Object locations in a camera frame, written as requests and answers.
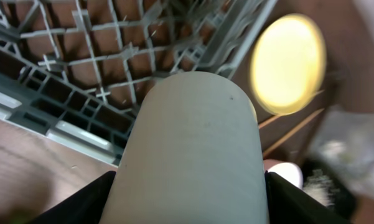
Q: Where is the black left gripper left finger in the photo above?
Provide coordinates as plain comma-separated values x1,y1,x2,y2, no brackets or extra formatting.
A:
34,171,116,224

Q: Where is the yellow plate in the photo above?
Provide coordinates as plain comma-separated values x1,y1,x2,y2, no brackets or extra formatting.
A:
249,13,327,106

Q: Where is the rice food waste pile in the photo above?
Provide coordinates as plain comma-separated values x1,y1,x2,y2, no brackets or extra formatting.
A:
303,169,340,207

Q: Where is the clear plastic bin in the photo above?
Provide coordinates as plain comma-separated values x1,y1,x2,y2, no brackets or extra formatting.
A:
309,106,374,200

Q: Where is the white cup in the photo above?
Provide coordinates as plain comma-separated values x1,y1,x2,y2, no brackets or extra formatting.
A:
100,72,268,223

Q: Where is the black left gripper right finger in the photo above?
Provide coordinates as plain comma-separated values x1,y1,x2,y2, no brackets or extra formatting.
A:
264,172,350,224

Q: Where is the wooden chopstick right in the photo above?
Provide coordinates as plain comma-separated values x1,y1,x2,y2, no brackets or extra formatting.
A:
262,108,324,158

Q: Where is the grey dish rack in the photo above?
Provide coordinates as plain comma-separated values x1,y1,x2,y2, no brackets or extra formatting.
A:
0,0,276,166

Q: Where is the pink bowl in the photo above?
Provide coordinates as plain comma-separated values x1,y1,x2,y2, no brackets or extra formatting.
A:
263,159,303,189

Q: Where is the wooden chopstick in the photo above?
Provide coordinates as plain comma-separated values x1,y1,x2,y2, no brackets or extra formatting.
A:
258,90,325,129
262,108,324,158

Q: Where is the dark brown serving tray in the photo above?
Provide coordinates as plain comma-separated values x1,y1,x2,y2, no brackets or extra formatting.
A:
232,0,358,165

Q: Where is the wooden chopstick left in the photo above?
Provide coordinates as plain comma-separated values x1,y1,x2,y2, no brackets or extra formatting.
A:
258,90,325,129

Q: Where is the black waste tray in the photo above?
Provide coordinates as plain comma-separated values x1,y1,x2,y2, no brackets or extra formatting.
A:
301,159,357,220

